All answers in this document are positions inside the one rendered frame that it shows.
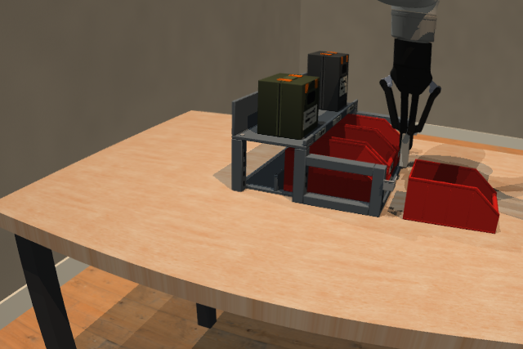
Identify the black case with orange latches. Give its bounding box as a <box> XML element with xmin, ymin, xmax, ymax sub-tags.
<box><xmin>307</xmin><ymin>51</ymin><xmax>349</xmax><ymax>112</ymax></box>

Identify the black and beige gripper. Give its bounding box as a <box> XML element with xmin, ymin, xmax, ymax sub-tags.
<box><xmin>379</xmin><ymin>38</ymin><xmax>441</xmax><ymax>167</ymax></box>

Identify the olive green tool case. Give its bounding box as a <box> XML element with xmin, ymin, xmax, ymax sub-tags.
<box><xmin>257</xmin><ymin>73</ymin><xmax>320</xmax><ymax>140</ymax></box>

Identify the grey metal shelf rack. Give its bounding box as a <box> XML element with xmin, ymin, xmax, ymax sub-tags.
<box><xmin>231</xmin><ymin>91</ymin><xmax>402</xmax><ymax>217</ymax></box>

